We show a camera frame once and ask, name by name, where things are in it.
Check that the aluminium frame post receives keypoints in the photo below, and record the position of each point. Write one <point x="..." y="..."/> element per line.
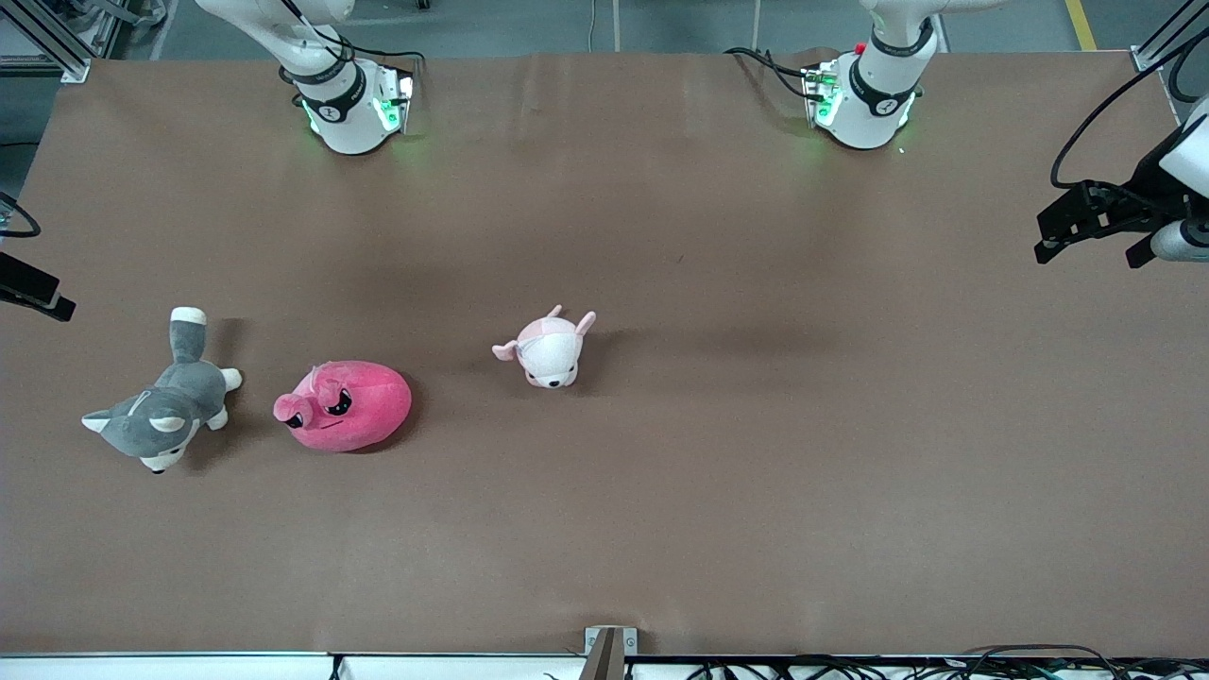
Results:
<point x="1166" y="38"/>
<point x="52" y="42"/>

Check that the pale pink small plush dog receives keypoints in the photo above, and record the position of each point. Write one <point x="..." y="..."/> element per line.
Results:
<point x="548" y="354"/>

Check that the hot pink round plush toy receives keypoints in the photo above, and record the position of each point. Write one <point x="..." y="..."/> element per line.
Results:
<point x="364" y="406"/>

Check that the grey white husky plush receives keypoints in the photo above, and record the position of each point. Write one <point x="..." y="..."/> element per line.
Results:
<point x="161" y="416"/>

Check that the large table cover mat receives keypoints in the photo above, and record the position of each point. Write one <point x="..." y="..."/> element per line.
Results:
<point x="604" y="519"/>

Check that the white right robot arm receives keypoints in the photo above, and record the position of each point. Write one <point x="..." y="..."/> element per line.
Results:
<point x="349" y="123"/>

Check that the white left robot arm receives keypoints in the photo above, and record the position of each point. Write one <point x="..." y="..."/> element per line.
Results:
<point x="864" y="113"/>

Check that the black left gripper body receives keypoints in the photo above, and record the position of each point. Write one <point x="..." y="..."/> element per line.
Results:
<point x="1144" y="188"/>

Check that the white table edge rail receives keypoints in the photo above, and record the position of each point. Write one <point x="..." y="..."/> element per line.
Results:
<point x="170" y="667"/>

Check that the grey metal table bracket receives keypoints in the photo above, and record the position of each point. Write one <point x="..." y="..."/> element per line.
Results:
<point x="609" y="652"/>

